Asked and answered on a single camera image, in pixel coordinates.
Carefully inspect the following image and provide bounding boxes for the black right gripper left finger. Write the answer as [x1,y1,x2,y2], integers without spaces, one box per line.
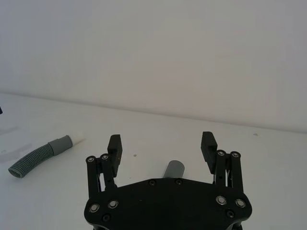
[86,134,124,193]

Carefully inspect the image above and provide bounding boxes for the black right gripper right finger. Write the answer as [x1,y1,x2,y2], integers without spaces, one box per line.
[200,131,244,193]

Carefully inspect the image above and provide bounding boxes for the short grey plastic tube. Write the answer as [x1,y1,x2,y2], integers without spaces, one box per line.
[163,160,186,180]

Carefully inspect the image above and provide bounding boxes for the white table cloth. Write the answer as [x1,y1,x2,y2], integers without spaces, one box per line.
[0,92,307,230]

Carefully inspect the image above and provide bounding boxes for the grey corrugated hose white tip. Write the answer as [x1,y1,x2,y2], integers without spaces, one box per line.
[8,132,85,179]

